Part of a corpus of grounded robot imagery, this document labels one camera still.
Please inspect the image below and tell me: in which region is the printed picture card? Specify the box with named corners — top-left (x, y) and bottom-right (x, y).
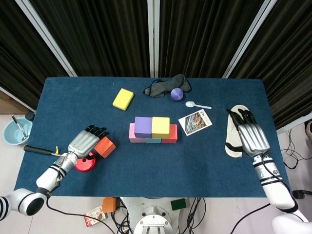
top-left (178, 109), bottom-right (213, 137)

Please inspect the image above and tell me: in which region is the grey cloth eye mask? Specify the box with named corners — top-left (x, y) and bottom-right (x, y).
top-left (143, 74), bottom-right (192, 98)

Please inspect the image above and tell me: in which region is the orange box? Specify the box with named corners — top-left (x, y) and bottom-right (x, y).
top-left (102, 196), bottom-right (117, 213)

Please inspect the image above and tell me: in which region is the white slipper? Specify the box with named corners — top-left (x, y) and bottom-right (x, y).
top-left (224, 104), bottom-right (252, 158)

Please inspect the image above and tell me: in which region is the white plastic spoon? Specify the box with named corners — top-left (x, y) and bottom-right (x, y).
top-left (185, 101), bottom-right (212, 110)

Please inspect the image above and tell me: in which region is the light blue bowl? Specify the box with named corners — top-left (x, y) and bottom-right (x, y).
top-left (2, 117), bottom-right (33, 146)

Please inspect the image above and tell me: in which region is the red foam cube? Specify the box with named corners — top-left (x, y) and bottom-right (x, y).
top-left (160, 123), bottom-right (178, 144)

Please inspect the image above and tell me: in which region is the purple ball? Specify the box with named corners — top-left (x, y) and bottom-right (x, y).
top-left (170, 88), bottom-right (184, 101)

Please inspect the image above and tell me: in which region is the black floor cable loop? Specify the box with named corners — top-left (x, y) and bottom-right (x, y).
top-left (281, 129), bottom-right (312, 169)

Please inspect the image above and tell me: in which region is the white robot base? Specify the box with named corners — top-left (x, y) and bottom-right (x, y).
top-left (120, 196), bottom-right (188, 234)

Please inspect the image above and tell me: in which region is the white panel frame post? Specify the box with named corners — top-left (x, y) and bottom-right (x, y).
top-left (222, 0), bottom-right (278, 78)
top-left (147, 0), bottom-right (160, 78)
top-left (276, 112), bottom-right (312, 135)
top-left (0, 86), bottom-right (36, 113)
top-left (15, 0), bottom-right (78, 78)

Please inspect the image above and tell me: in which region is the black curtain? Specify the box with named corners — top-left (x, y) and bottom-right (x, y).
top-left (0, 0), bottom-right (69, 110)
top-left (158, 0), bottom-right (266, 78)
top-left (29, 0), bottom-right (150, 78)
top-left (229, 0), bottom-right (312, 130)

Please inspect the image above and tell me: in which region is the dark green box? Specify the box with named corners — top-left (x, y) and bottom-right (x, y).
top-left (170, 198), bottom-right (187, 212)

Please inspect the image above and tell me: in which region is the black floor cable bundle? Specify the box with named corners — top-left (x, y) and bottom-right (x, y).
top-left (185, 197), bottom-right (208, 234)

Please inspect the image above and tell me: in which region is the black handled claw hammer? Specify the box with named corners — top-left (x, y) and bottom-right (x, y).
top-left (23, 145), bottom-right (61, 156)

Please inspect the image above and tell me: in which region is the purple foam cube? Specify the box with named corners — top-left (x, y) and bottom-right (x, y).
top-left (134, 116), bottom-right (154, 138)

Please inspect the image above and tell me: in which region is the orange foam cube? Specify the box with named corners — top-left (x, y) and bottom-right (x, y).
top-left (94, 136), bottom-right (117, 159)

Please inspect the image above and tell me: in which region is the blue table cloth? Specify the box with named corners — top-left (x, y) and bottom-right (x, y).
top-left (14, 77), bottom-right (286, 198)

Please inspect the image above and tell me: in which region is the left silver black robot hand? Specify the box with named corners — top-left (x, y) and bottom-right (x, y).
top-left (67, 124), bottom-right (110, 158)

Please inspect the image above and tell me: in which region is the red disc with hole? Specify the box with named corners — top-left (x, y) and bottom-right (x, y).
top-left (74, 152), bottom-right (98, 173)

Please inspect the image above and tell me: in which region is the yellow foam cube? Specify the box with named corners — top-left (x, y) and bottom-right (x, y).
top-left (151, 117), bottom-right (171, 139)

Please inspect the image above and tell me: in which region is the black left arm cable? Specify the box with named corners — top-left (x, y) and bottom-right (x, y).
top-left (45, 197), bottom-right (119, 234)

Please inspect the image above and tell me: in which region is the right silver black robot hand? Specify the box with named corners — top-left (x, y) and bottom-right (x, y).
top-left (225, 108), bottom-right (271, 157)

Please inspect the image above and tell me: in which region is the printed snack packet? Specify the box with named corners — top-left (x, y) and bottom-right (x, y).
top-left (83, 207), bottom-right (107, 228)

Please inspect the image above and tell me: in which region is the yellow sponge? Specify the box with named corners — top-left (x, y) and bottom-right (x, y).
top-left (112, 88), bottom-right (135, 111)

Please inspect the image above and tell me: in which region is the pink foam cube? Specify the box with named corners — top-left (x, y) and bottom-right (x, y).
top-left (129, 123), bottom-right (147, 144)

